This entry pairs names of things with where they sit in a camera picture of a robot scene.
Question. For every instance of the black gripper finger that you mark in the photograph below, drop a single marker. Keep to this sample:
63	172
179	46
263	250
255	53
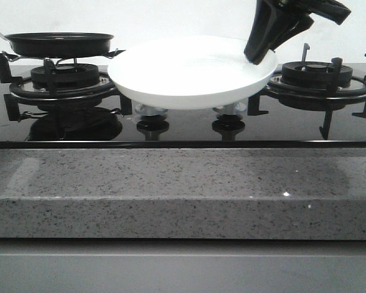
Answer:
265	10
288	32

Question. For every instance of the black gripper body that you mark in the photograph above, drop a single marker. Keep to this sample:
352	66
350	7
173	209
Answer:
331	10

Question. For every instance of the white round plate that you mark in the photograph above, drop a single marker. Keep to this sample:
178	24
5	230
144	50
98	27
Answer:
195	72

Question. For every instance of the black frying pan mint handle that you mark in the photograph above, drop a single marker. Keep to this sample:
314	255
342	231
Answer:
60	45

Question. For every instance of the black right gas burner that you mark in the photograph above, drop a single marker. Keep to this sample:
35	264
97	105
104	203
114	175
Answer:
311	74

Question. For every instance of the black gas burner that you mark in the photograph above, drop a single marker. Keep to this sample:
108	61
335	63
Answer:
311	74
68	76

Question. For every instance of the black right pan support grate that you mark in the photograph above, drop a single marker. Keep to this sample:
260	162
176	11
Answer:
346	89

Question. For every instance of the black pan support grate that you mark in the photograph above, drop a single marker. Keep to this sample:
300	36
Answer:
346	89
54	100

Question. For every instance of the silver right stove knob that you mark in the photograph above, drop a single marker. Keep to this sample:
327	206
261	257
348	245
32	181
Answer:
237	108

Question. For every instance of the silver stove knob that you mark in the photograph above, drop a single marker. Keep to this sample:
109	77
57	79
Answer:
149	111
237	108

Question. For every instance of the silver left stove knob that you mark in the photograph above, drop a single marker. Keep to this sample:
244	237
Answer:
149	111

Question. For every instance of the black left gas burner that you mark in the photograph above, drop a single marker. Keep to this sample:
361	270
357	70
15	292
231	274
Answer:
68	76

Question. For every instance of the black left pan support grate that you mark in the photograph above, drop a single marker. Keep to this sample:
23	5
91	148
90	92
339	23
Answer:
54	100

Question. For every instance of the black glass gas stove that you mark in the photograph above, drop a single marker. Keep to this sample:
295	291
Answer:
266	123

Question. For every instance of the grey cabinet front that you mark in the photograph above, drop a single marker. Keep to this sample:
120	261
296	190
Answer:
67	265

